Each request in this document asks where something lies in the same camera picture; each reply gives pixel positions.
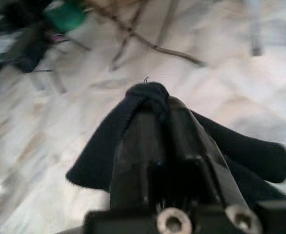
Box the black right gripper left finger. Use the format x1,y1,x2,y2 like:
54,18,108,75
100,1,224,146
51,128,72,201
110,112,163,212

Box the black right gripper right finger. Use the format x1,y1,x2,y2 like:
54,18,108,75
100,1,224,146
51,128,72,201
169,97,247,212

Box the dark navy garment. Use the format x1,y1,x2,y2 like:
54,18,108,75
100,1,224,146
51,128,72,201
65,82,286,203

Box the marble pattern table red edge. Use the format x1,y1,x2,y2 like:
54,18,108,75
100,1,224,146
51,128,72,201
85,0,207,72

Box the green plastic object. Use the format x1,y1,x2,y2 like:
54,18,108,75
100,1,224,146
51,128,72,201
42,0,88,32

